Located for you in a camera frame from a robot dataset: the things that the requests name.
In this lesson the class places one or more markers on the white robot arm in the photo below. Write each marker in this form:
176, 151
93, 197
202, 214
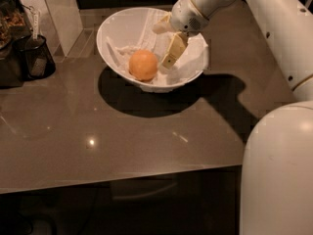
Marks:
277, 170

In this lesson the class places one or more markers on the white bowl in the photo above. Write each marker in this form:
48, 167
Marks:
120, 30

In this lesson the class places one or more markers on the dark snack container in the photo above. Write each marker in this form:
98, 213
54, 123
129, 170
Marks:
13, 26

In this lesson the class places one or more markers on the orange fruit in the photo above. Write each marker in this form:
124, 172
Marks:
143, 65

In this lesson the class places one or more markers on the white paper towel in bowl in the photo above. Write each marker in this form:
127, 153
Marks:
192, 59

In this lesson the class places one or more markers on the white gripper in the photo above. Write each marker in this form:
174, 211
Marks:
185, 16

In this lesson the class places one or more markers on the black mesh cup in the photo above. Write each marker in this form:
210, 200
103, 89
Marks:
39, 61

